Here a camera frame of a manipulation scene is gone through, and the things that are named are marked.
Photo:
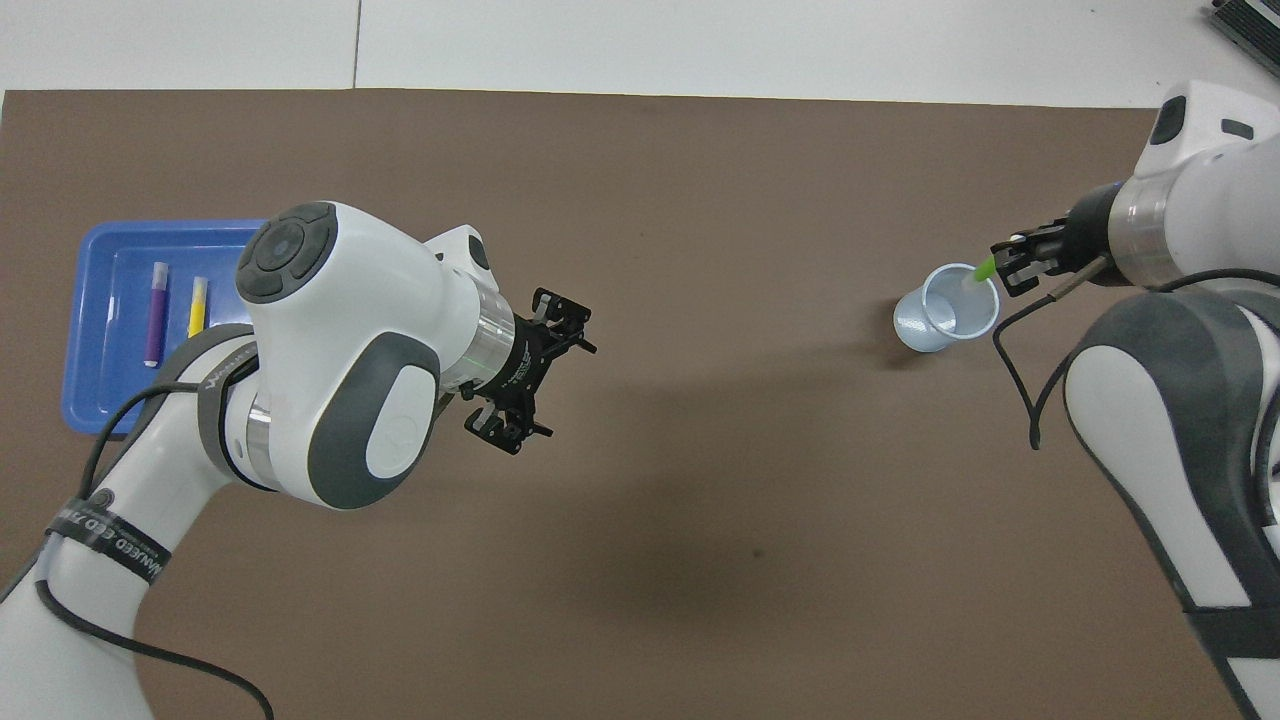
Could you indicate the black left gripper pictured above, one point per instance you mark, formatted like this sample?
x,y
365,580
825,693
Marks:
x,y
510,360

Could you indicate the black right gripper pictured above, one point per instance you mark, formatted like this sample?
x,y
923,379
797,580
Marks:
x,y
1090,235

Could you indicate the green pen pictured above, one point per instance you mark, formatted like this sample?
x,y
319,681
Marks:
x,y
984,270

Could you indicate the yellow pen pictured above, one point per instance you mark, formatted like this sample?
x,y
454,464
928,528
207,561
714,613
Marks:
x,y
198,310

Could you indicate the purple pen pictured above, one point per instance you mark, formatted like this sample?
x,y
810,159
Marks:
x,y
156,315

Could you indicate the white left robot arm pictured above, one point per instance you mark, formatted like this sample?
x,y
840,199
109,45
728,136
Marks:
x,y
380,300

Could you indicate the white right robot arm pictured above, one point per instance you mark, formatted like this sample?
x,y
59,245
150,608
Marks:
x,y
1220,200

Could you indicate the translucent plastic cup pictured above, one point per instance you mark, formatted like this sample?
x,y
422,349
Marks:
x,y
940,320

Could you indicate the brown table mat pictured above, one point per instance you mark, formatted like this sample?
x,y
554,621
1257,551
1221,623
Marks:
x,y
700,200

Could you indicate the grey ribbed device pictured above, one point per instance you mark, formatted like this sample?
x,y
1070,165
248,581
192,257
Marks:
x,y
1250,20

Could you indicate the blue plastic tray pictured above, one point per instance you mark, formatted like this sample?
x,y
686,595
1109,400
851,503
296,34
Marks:
x,y
110,400

